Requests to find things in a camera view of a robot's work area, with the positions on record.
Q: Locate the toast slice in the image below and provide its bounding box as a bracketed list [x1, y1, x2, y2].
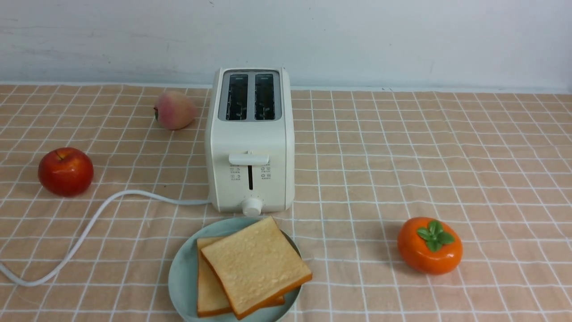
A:
[197, 236, 286, 318]
[200, 216, 313, 320]

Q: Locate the white two-slot toaster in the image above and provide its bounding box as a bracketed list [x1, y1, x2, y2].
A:
[204, 68, 295, 217]

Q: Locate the pink peach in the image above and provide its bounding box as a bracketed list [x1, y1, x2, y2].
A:
[154, 90, 198, 130]

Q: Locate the light green round plate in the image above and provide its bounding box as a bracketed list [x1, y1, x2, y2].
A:
[168, 217, 303, 322]

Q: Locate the orange persimmon with green leaf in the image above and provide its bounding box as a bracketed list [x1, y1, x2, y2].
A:
[397, 217, 463, 275]

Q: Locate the checkered orange tablecloth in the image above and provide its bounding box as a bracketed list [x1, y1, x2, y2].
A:
[0, 85, 572, 322]

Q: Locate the red apple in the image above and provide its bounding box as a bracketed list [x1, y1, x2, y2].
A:
[38, 147, 94, 197]

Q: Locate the white toaster power cord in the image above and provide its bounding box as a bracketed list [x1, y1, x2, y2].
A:
[0, 190, 212, 287]

